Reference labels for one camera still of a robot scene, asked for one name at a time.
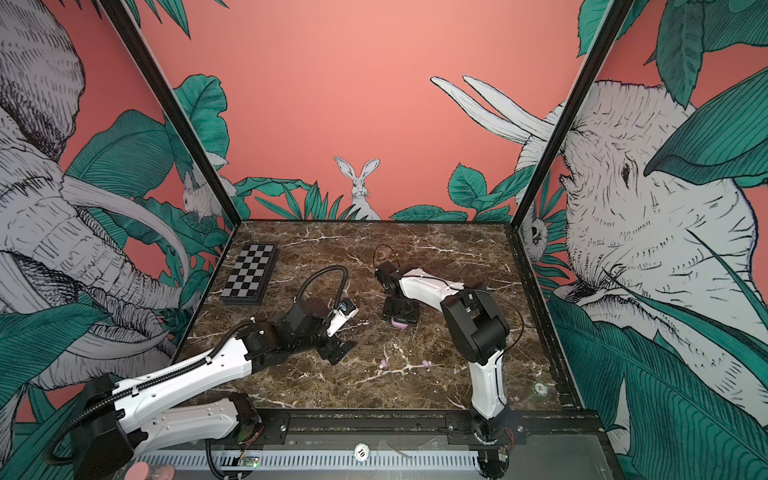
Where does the black front rail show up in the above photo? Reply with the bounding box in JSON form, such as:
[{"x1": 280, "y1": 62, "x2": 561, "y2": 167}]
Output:
[{"x1": 249, "y1": 409, "x2": 604, "y2": 449}]

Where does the black white checkerboard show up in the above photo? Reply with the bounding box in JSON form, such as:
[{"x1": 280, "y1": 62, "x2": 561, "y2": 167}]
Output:
[{"x1": 220, "y1": 243, "x2": 279, "y2": 306}]

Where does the black frame post right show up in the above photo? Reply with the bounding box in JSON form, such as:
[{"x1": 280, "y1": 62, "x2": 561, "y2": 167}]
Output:
[{"x1": 511, "y1": 0, "x2": 633, "y2": 229}]

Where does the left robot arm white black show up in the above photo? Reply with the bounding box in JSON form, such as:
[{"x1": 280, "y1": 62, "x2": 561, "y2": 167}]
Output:
[{"x1": 42, "y1": 298, "x2": 358, "y2": 479}]

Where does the white slotted cable duct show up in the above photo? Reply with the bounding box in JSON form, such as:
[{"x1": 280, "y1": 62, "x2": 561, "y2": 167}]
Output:
[{"x1": 137, "y1": 449, "x2": 481, "y2": 472}]

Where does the purple earbud charging case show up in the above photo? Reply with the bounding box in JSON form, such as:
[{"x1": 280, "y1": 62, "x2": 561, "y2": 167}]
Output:
[{"x1": 390, "y1": 320, "x2": 409, "y2": 330}]

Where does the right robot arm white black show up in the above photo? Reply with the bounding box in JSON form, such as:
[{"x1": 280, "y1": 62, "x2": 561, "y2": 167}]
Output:
[{"x1": 375, "y1": 261, "x2": 510, "y2": 442}]

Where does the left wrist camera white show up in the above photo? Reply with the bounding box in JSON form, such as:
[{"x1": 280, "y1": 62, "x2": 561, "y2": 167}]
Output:
[{"x1": 326, "y1": 298, "x2": 359, "y2": 337}]

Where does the black frame post left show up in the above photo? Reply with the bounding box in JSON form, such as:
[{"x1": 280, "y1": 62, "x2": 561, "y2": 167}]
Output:
[{"x1": 99, "y1": 1, "x2": 241, "y2": 228}]

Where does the black frame post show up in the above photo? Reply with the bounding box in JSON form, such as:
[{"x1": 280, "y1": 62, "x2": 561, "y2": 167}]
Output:
[
  {"x1": 511, "y1": 0, "x2": 633, "y2": 229},
  {"x1": 99, "y1": 1, "x2": 241, "y2": 228}
]

